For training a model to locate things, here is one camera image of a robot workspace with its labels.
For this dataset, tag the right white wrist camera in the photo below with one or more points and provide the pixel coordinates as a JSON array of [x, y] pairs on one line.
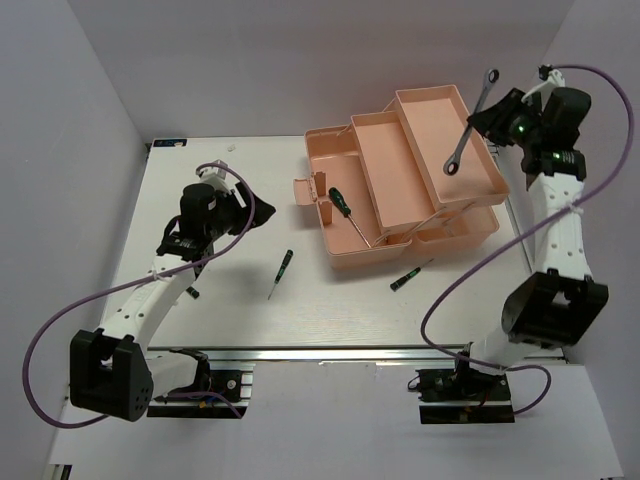
[[549, 79]]

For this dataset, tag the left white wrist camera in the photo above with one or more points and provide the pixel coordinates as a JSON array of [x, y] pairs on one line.
[[214, 174]]

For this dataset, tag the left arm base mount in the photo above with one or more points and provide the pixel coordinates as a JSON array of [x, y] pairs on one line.
[[220, 387]]

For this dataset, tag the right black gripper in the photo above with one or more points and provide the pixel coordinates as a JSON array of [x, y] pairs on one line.
[[490, 121]]

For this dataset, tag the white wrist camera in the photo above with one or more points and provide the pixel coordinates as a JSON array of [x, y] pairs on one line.
[[549, 79], [214, 174]]

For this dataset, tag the small green precision screwdriver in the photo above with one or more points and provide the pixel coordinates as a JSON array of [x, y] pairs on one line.
[[281, 271]]

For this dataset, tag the aluminium table rail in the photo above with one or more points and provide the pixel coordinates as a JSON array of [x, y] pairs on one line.
[[403, 353]]

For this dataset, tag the small black screwdriver bit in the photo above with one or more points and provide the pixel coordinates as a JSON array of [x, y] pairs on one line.
[[193, 292]]

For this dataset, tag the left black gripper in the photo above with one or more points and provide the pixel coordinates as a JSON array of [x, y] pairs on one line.
[[243, 214]]

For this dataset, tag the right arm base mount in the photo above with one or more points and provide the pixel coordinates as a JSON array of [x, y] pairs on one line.
[[443, 400]]

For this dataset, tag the silver ratchet wrench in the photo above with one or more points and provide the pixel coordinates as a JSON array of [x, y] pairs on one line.
[[452, 165]]

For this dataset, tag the large green screwdriver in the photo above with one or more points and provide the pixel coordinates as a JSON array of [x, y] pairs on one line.
[[340, 203]]

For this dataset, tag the pink plastic toolbox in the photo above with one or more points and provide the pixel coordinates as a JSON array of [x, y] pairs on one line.
[[388, 165]]

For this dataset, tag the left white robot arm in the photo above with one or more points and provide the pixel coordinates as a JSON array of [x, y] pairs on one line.
[[110, 373]]

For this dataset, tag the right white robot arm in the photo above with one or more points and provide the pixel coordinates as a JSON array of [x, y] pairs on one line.
[[556, 305]]

